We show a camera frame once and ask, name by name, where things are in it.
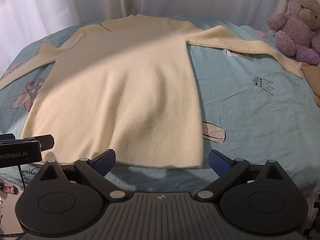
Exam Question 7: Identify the beige plush toy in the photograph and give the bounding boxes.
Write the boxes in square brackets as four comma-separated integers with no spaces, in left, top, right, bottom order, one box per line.
[299,62,320,107]

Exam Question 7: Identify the purple teddy bear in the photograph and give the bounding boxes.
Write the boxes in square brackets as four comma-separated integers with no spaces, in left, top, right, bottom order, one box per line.
[267,0,320,67]

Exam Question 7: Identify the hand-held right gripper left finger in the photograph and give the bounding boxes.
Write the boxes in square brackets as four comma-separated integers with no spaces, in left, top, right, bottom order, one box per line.
[34,149,130,202]

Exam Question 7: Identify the black cable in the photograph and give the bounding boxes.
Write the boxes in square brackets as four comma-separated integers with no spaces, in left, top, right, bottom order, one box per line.
[19,164,26,188]

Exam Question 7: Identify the light blue printed bed sheet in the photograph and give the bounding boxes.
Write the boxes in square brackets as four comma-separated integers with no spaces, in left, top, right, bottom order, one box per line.
[0,15,320,200]

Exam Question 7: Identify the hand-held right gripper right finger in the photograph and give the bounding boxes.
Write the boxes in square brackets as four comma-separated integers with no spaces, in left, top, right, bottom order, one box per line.
[196,149,286,202]

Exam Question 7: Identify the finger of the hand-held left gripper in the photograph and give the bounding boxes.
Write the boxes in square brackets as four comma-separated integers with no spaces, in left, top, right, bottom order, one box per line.
[15,134,55,153]

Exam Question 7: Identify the cream knit sweater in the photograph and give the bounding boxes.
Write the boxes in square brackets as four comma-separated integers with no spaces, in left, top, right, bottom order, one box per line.
[0,14,304,170]

